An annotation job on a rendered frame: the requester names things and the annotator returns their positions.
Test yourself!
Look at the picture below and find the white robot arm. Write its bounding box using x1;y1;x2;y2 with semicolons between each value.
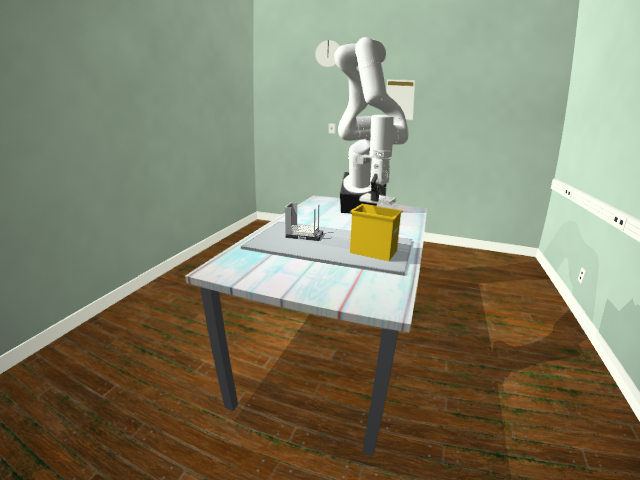
335;37;408;194

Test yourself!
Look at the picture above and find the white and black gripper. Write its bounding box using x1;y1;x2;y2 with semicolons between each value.
371;158;390;202

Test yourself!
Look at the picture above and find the yellow open-top bin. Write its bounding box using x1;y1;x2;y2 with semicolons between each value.
350;204;403;261

